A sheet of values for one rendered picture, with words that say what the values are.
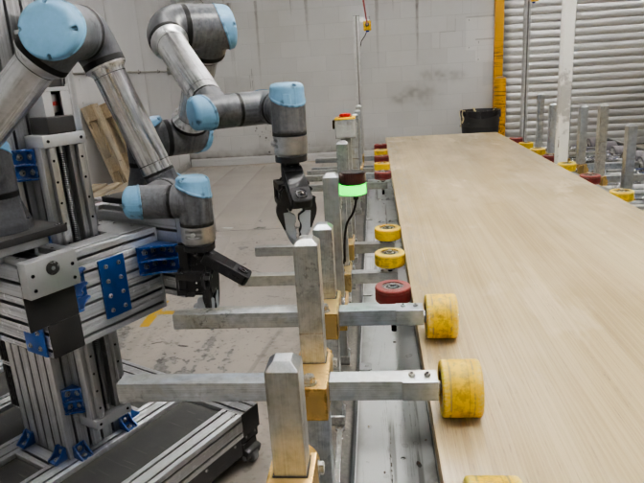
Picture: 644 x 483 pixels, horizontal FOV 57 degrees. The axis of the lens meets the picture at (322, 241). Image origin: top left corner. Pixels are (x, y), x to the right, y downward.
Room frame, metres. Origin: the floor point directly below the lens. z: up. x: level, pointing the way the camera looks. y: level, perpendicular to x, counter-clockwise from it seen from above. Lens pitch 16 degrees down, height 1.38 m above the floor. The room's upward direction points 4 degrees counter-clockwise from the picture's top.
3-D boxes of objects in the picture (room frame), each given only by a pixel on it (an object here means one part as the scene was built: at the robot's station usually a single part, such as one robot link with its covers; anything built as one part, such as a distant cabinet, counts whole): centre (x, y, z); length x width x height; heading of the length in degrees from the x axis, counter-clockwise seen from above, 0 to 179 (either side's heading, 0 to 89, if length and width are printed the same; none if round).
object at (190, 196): (1.28, 0.28, 1.12); 0.09 x 0.08 x 0.11; 86
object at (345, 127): (2.05, -0.11, 1.18); 0.07 x 0.07 x 0.08; 84
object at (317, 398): (0.77, 0.02, 0.95); 0.13 x 0.06 x 0.05; 174
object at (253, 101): (1.38, 0.12, 1.31); 0.11 x 0.11 x 0.08; 30
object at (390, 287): (1.24, -0.15, 0.85); 0.08 x 0.08 x 0.11
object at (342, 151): (1.79, -0.08, 0.93); 0.03 x 0.03 x 0.48; 84
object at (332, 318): (1.02, 0.00, 0.95); 0.13 x 0.06 x 0.05; 174
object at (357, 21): (4.09, -0.35, 1.20); 0.15 x 0.12 x 1.00; 174
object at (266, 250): (1.76, -0.01, 0.84); 0.43 x 0.03 x 0.04; 84
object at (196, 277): (1.28, 0.29, 0.96); 0.09 x 0.08 x 0.12; 84
